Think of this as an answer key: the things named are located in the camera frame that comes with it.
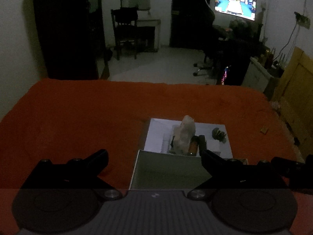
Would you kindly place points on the white desk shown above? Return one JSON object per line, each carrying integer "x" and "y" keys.
{"x": 149, "y": 22}

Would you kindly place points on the orange table cloth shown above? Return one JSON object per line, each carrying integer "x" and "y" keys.
{"x": 85, "y": 117}

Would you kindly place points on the white tissue packet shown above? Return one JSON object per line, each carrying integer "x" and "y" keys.
{"x": 184, "y": 134}

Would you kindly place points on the dark green object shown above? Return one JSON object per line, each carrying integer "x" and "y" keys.
{"x": 218, "y": 134}

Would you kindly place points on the black office chair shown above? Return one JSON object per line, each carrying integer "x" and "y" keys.
{"x": 209, "y": 36}

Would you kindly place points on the white cabinet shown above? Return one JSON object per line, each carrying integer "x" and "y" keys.
{"x": 256, "y": 74}

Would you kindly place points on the cluster of dark bottles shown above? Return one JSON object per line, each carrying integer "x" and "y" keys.
{"x": 269, "y": 58}

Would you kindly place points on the computer tower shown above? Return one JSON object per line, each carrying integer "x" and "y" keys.
{"x": 234, "y": 76}

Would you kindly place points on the dark wardrobe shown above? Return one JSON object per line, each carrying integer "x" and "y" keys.
{"x": 61, "y": 29}

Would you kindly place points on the dark wooden chair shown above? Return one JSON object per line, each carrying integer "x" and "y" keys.
{"x": 124, "y": 29}

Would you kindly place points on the dark computer desk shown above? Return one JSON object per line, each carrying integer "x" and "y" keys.
{"x": 244, "y": 46}

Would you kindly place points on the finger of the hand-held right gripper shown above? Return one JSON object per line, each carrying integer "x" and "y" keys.
{"x": 288, "y": 166}

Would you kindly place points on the small tan piece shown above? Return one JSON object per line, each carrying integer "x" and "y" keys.
{"x": 264, "y": 130}

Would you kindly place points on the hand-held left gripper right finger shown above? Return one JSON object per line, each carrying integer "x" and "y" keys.
{"x": 206, "y": 158}

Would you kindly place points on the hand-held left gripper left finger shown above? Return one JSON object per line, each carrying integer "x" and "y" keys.
{"x": 101, "y": 158}

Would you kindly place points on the wall power strip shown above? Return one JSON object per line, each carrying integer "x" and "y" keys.
{"x": 303, "y": 19}

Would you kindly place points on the yellow wooden board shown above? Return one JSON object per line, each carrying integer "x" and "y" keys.
{"x": 296, "y": 85}

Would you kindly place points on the television screen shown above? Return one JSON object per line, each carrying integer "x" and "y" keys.
{"x": 234, "y": 5}

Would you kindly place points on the white cardboard box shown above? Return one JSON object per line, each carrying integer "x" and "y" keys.
{"x": 168, "y": 171}

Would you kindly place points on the dark door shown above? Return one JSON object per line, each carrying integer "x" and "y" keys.
{"x": 185, "y": 12}

